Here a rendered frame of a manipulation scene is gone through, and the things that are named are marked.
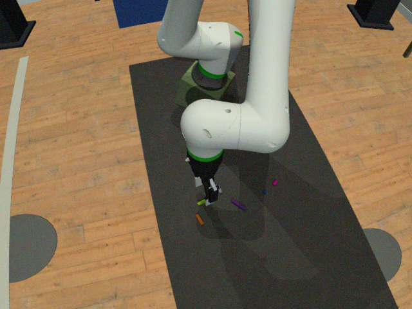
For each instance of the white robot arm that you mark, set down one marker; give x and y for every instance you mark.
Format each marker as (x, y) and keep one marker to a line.
(261, 124)

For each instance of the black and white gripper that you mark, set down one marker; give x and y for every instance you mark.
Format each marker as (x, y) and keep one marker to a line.
(207, 179)

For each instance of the purple rod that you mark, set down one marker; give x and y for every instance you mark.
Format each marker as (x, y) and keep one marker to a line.
(239, 205)

